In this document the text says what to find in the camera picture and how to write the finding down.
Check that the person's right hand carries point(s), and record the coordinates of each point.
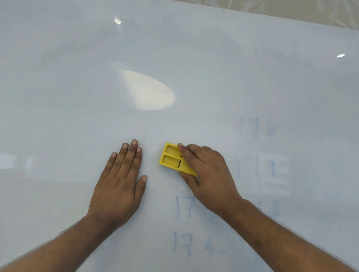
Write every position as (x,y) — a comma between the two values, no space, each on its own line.
(216,183)

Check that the person's left hand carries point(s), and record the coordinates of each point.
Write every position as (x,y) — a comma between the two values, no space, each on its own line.
(117,197)

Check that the yellow whiteboard eraser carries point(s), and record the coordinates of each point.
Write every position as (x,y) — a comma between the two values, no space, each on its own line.
(170,154)

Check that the glossy white whiteboard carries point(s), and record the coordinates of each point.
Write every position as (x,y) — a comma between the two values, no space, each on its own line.
(51,75)

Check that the person's left forearm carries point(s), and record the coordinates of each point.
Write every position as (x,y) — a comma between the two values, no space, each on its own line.
(55,253)

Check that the person's right forearm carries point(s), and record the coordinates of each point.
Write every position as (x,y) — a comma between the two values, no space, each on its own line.
(287,249)

